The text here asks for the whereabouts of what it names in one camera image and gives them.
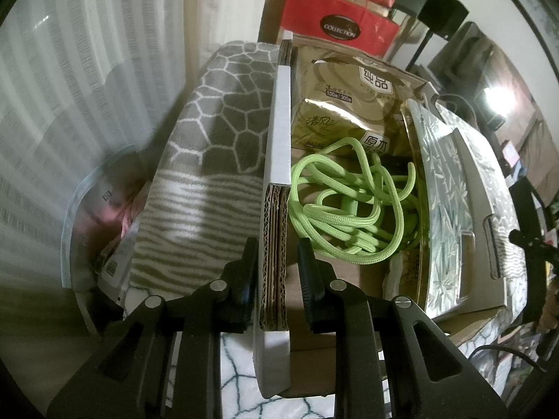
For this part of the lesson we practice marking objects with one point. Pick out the white cardboard box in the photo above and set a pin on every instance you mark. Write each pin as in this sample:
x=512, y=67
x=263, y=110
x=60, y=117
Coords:
x=277, y=139

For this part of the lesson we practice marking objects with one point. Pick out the gold tissue pack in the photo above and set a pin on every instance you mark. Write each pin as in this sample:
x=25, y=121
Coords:
x=340, y=100

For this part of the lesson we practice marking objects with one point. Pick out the brown sofa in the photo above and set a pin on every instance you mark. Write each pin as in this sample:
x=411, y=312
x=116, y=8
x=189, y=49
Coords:
x=519, y=78

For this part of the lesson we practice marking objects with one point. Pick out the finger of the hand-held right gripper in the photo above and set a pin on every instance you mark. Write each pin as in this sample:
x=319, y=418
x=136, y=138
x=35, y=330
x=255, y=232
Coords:
x=533, y=244

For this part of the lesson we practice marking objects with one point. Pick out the framed wall painting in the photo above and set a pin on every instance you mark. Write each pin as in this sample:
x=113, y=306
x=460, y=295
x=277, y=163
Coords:
x=528, y=0

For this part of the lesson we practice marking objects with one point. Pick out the silver bamboo-print foil packet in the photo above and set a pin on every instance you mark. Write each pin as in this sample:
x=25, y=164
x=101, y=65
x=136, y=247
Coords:
x=445, y=192

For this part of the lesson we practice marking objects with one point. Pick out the black speaker stand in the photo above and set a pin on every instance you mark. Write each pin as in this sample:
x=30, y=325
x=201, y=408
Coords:
x=415, y=43

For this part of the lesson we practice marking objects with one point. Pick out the plastic bag with pink contents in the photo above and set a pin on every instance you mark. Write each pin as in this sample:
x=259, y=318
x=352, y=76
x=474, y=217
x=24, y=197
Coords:
x=100, y=235

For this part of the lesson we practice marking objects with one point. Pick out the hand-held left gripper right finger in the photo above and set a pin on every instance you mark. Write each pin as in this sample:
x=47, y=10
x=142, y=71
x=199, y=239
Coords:
x=308, y=297

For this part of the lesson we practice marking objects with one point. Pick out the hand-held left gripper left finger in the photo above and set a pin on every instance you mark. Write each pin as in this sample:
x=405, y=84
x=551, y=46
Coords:
x=246, y=297

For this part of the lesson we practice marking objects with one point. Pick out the black device with light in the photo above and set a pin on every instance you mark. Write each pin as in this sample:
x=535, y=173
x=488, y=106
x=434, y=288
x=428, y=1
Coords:
x=493, y=104

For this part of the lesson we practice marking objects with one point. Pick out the grey white patterned blanket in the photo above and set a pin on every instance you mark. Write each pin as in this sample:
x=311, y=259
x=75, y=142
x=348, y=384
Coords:
x=205, y=161

